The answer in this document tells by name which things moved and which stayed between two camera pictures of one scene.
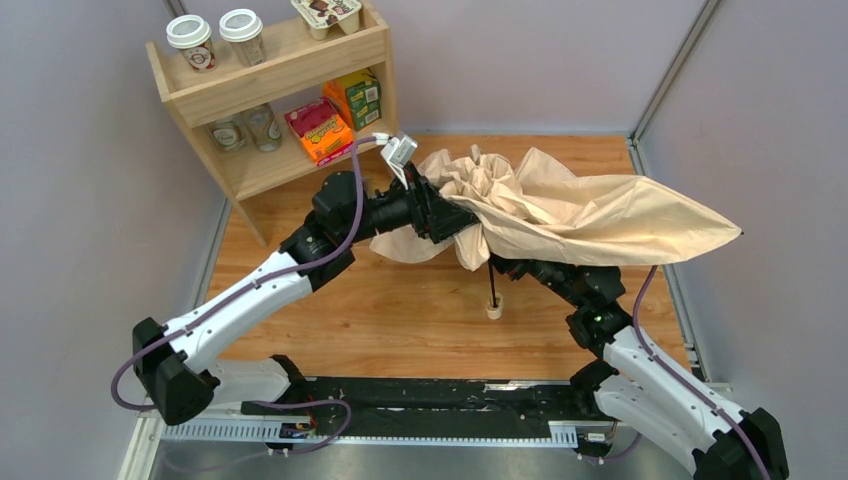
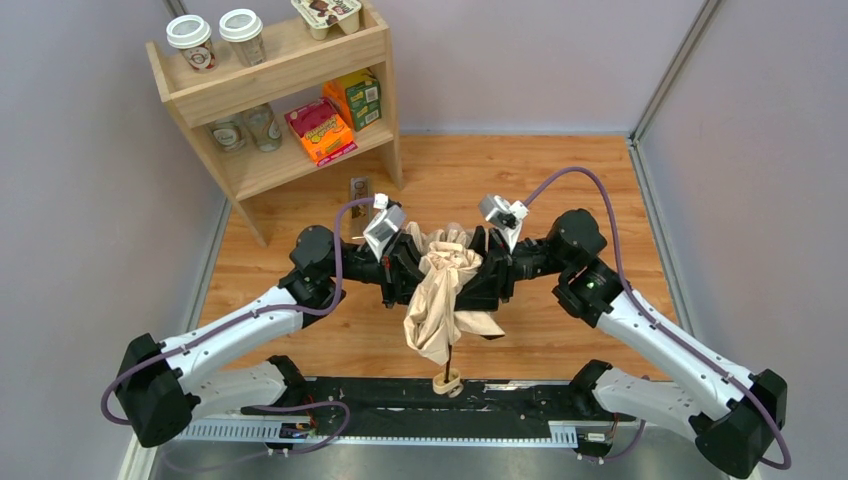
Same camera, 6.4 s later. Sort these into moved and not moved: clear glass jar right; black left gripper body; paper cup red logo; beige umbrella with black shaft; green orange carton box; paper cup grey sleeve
Moved: beige umbrella with black shaft; black left gripper body
Not moved: paper cup grey sleeve; green orange carton box; clear glass jar right; paper cup red logo
